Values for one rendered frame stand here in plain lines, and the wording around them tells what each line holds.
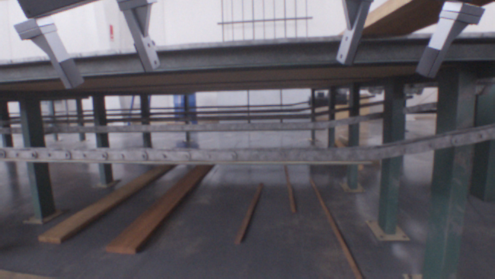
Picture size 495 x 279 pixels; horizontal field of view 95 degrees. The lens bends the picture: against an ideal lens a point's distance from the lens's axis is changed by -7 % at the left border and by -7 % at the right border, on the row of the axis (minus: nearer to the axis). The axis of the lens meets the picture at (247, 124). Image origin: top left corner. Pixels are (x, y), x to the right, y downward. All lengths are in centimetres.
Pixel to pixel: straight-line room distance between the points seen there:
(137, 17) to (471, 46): 72
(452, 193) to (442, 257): 22
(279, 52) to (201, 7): 684
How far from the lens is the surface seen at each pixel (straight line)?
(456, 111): 91
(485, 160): 209
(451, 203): 97
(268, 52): 63
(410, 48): 70
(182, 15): 755
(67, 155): 94
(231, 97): 623
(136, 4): 35
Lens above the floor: 70
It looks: 7 degrees down
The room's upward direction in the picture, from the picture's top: 2 degrees counter-clockwise
